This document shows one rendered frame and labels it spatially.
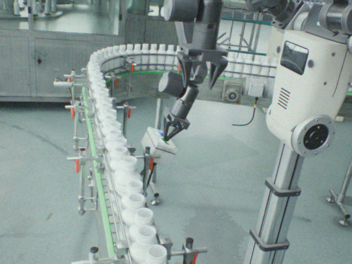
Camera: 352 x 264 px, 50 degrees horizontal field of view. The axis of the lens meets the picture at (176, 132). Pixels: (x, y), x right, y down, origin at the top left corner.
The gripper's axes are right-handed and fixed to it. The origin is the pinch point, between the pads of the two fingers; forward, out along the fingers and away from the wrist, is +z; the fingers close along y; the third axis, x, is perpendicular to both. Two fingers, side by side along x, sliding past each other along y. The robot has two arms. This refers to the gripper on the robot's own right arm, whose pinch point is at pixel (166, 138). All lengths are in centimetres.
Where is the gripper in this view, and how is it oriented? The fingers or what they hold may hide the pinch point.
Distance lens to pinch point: 126.7
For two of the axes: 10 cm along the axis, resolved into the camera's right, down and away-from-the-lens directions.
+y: 2.7, 4.1, -8.7
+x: 8.6, 3.0, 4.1
